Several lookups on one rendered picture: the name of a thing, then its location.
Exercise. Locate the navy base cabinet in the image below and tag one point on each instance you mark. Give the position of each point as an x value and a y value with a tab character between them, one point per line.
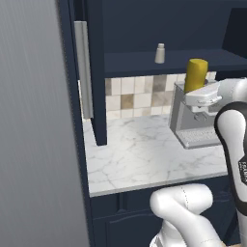
125	218

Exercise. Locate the grey coffee machine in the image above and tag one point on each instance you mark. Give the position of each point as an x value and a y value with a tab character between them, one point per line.
183	122

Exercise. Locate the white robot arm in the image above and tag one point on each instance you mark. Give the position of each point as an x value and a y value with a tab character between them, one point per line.
180	205

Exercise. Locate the navy cabinet door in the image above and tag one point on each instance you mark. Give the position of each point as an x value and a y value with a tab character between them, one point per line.
235	32
97	80

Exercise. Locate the grey fridge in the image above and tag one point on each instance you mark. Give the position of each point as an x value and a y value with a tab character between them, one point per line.
35	128

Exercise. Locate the grey shaker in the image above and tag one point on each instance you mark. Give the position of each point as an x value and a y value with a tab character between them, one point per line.
160	54

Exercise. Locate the navy wall cabinet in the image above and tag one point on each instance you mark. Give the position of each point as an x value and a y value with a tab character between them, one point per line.
144	25

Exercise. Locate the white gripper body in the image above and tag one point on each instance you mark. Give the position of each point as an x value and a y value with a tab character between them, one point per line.
202	94

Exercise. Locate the yellow mustard bottle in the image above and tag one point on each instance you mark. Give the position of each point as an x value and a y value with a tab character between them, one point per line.
196	74

